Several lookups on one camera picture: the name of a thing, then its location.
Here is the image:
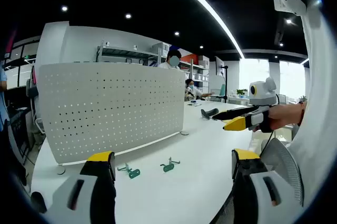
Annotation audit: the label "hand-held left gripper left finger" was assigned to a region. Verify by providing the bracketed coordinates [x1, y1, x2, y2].
[43, 151, 117, 224]

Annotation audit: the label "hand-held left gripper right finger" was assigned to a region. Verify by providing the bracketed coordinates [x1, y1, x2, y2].
[231, 148, 303, 224]

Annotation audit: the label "green hook assembly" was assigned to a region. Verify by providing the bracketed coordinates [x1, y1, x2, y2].
[160, 157, 181, 173]
[117, 162, 141, 180]

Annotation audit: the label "white perforated mounting plate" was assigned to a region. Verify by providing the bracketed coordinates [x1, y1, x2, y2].
[36, 62, 190, 175]

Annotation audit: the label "person's right hand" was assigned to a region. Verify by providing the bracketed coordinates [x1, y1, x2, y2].
[268, 102, 303, 132]

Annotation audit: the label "black curved object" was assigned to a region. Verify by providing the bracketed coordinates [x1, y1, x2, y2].
[201, 108, 219, 120]

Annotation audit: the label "small black rounded object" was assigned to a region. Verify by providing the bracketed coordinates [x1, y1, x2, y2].
[31, 191, 48, 214]

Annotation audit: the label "white mesh office chair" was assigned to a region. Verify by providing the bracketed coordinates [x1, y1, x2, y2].
[252, 137, 305, 208]

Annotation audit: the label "grey metal shelf rack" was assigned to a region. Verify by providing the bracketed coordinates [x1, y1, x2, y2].
[96, 40, 165, 64]
[181, 59, 211, 95]

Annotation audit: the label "person's white shirt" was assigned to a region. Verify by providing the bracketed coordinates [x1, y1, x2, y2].
[288, 0, 337, 209]

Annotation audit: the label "white plastic crates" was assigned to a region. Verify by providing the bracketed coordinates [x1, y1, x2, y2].
[151, 42, 172, 57]

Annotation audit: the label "group of round ceiling spotlights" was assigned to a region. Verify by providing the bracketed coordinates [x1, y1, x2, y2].
[31, 0, 293, 59]

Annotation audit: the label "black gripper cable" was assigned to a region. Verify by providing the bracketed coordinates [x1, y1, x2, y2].
[259, 130, 274, 157]

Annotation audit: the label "red bead bracelet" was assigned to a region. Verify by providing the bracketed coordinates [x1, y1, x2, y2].
[299, 101, 306, 127]

